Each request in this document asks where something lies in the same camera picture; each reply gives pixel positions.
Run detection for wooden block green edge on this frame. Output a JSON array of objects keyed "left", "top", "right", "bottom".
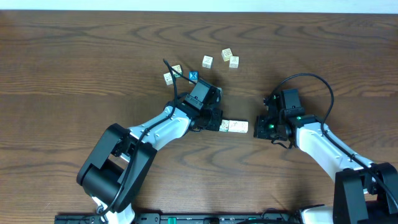
[{"left": 219, "top": 119, "right": 229, "bottom": 132}]

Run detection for wooden block green L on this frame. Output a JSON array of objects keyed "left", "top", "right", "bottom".
[{"left": 237, "top": 121, "right": 249, "bottom": 133}]

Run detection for wooden block yellow violin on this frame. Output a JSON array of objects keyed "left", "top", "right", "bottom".
[{"left": 228, "top": 120, "right": 240, "bottom": 133}]

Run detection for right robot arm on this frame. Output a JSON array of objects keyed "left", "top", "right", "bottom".
[{"left": 254, "top": 115, "right": 397, "bottom": 223}]

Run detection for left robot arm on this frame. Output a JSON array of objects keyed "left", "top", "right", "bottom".
[{"left": 76, "top": 103, "right": 223, "bottom": 223}]

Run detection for wooden block blue X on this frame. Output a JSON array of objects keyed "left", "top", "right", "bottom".
[{"left": 188, "top": 71, "right": 198, "bottom": 83}]

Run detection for wooden block green letter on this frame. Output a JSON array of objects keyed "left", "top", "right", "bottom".
[{"left": 164, "top": 72, "right": 174, "bottom": 85}]

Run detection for wooden block umbrella drawing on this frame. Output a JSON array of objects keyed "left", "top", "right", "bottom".
[{"left": 202, "top": 55, "right": 213, "bottom": 68}]

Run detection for wooden block green side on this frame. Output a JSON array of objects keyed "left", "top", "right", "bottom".
[{"left": 172, "top": 65, "right": 183, "bottom": 78}]

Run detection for wooden block red side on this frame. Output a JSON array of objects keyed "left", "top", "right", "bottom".
[{"left": 229, "top": 56, "right": 239, "bottom": 68}]

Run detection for wooden block yellow side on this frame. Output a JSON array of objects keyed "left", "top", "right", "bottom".
[{"left": 221, "top": 48, "right": 233, "bottom": 62}]

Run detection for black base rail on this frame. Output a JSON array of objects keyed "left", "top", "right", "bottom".
[{"left": 54, "top": 206, "right": 335, "bottom": 224}]

